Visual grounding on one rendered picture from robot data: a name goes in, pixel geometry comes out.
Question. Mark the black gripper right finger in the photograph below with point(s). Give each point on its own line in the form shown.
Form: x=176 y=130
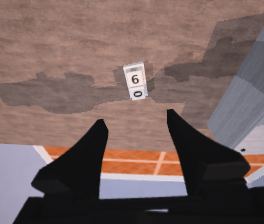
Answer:
x=209 y=168

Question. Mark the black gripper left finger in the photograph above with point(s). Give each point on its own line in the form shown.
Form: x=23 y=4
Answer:
x=75 y=174

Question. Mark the white cube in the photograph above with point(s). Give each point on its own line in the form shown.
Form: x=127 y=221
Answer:
x=137 y=92
x=134 y=76

